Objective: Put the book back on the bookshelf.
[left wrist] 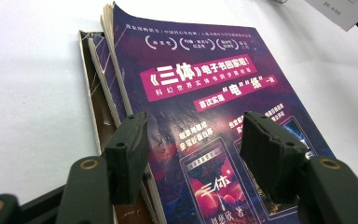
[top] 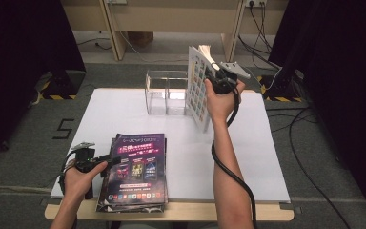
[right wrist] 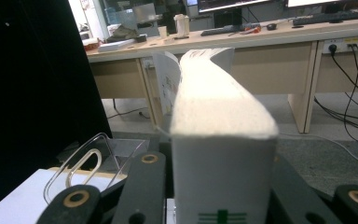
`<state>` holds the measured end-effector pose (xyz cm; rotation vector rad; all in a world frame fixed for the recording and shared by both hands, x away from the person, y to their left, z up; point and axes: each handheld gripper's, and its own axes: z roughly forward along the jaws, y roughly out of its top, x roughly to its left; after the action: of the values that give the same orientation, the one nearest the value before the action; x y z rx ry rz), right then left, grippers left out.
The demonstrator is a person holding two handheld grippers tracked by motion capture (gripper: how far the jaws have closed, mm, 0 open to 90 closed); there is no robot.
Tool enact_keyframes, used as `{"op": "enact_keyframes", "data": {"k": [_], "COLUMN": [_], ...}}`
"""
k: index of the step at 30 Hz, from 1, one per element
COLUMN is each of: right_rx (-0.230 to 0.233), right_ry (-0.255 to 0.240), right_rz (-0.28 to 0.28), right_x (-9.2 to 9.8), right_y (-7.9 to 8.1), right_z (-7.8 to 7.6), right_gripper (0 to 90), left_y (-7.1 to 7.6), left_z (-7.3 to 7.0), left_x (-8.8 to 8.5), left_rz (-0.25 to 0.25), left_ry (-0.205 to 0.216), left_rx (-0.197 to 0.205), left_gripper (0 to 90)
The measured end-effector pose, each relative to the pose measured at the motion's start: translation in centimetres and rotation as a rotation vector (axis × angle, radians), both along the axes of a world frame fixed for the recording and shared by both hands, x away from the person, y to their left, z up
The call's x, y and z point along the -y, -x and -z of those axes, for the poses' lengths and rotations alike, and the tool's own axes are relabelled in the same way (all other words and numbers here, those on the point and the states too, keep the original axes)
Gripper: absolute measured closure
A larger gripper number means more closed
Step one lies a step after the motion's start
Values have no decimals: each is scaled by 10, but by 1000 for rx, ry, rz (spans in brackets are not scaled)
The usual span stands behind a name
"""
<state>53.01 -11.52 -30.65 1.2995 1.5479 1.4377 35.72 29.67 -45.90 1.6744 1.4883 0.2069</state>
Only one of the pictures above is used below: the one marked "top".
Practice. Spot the black stand base striped tape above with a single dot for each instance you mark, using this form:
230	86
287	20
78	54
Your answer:
281	86
62	84

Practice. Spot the white wall socket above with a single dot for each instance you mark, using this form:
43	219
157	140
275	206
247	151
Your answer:
255	2

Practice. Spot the person's right hand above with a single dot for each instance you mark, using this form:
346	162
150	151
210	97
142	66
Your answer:
220	106

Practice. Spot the black and red magazine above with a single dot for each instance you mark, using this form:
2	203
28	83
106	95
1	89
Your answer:
108	210

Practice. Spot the person's left hand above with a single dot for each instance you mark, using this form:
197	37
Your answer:
79	183

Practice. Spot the beige wooden desk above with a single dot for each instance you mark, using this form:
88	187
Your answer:
171	16

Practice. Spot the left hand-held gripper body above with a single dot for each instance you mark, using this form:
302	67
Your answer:
85	160

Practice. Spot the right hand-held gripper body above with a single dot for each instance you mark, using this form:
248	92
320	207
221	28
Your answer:
224	81

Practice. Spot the black curtain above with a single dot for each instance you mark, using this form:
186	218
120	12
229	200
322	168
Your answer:
340	79
22	63

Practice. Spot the purple magazine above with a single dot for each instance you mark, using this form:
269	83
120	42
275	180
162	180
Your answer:
136	168

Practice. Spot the white magazine with picture grid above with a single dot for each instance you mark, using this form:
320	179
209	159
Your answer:
197	95

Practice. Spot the clear acrylic magazine holder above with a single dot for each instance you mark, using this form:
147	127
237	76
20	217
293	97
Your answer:
157	101

